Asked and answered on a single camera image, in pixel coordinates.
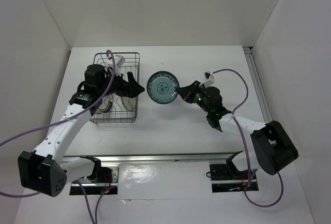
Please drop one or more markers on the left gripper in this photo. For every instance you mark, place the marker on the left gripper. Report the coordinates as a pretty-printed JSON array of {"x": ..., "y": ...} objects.
[{"x": 131, "y": 88}]

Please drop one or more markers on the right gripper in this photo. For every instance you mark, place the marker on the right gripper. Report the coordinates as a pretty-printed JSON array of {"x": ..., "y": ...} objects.
[{"x": 187, "y": 92}]

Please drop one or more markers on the clear glass plate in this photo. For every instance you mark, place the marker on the clear glass plate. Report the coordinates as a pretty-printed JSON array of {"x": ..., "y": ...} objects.
[{"x": 129, "y": 104}]

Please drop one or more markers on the blue floral plate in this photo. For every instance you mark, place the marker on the blue floral plate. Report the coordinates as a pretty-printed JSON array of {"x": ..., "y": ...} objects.
[{"x": 161, "y": 87}]

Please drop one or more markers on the white plate teal red rim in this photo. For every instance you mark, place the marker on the white plate teal red rim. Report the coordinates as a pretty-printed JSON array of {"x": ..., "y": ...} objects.
[{"x": 106, "y": 105}]

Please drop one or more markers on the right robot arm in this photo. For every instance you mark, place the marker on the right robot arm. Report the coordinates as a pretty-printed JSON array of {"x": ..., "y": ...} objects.
[{"x": 268, "y": 145}]

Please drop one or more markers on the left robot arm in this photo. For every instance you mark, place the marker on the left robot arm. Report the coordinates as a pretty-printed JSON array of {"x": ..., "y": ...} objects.
[{"x": 42, "y": 169}]

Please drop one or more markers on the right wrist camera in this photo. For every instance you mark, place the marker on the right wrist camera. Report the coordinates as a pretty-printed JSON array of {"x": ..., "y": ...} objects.
[{"x": 208, "y": 79}]

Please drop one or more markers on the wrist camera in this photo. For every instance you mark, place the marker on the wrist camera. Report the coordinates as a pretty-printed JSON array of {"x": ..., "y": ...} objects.
[
  {"x": 208, "y": 79},
  {"x": 119, "y": 61}
]

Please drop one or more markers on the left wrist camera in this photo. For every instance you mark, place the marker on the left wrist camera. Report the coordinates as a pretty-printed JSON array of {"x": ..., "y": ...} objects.
[{"x": 119, "y": 61}]

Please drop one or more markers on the grey wire dish rack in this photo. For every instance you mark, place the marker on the grey wire dish rack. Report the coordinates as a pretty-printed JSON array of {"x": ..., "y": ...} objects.
[{"x": 118, "y": 115}]

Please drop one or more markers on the aluminium rail frame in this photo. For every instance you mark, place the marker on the aluminium rail frame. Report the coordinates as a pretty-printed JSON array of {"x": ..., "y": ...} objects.
[{"x": 179, "y": 127}]

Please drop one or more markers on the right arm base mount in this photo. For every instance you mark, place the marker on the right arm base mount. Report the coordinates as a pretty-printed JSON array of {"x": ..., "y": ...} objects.
[{"x": 226, "y": 178}]

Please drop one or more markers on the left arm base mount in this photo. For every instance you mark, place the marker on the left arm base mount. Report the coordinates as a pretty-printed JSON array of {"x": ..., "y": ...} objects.
[{"x": 101, "y": 177}]

